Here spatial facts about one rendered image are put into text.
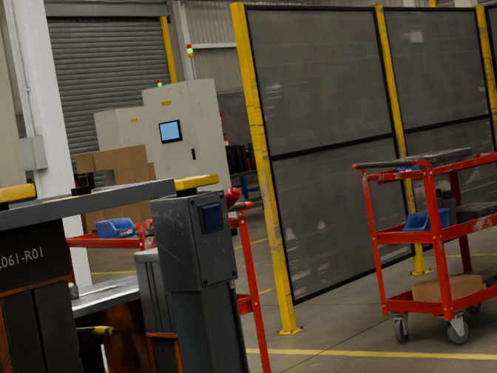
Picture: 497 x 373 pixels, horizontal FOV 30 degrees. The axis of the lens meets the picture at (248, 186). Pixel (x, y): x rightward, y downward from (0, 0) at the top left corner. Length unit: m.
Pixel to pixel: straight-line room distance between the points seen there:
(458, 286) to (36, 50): 2.58
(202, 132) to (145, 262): 10.13
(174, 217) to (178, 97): 10.39
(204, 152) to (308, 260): 5.73
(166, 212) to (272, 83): 4.64
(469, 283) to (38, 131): 2.45
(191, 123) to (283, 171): 5.74
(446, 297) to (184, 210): 3.66
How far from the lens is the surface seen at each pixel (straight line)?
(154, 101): 11.77
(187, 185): 1.09
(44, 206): 0.93
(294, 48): 5.99
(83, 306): 1.33
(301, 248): 5.80
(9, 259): 0.94
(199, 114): 11.44
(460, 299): 4.77
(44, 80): 5.26
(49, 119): 5.24
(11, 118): 8.52
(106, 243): 3.62
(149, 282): 1.33
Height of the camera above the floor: 1.20
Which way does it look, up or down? 3 degrees down
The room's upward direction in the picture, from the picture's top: 9 degrees counter-clockwise
